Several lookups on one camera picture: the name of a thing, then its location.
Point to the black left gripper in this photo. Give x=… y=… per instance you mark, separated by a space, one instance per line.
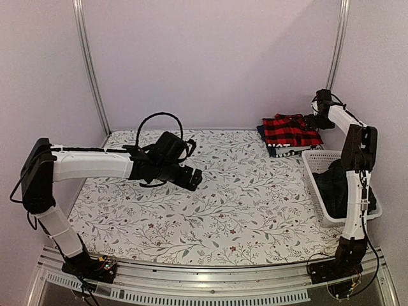
x=184 y=182

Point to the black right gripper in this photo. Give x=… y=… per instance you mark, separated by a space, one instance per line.
x=310 y=118

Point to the red black plaid shirt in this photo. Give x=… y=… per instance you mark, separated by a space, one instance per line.
x=290 y=131

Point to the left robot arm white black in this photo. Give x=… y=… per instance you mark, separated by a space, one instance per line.
x=153 y=165

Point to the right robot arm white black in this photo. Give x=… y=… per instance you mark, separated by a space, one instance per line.
x=358 y=159

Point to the white plastic laundry basket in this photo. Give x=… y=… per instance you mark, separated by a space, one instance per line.
x=318 y=161

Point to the folded navy blue shirt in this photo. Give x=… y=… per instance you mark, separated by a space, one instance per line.
x=278 y=152

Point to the dark green plaid garment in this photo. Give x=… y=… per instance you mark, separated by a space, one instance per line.
x=332 y=186

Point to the floral patterned table cloth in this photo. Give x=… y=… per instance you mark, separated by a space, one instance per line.
x=250 y=209

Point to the right aluminium frame post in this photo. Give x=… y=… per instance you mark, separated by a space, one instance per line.
x=339 y=43

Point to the aluminium frame post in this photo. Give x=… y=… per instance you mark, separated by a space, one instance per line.
x=79 y=14
x=339 y=43

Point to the aluminium front rail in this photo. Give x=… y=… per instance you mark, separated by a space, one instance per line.
x=139 y=283

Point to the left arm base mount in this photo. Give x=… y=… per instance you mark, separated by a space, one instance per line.
x=103 y=269

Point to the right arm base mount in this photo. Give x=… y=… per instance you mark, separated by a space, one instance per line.
x=338 y=267

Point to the left aluminium frame post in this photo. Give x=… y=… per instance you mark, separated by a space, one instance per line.
x=79 y=14

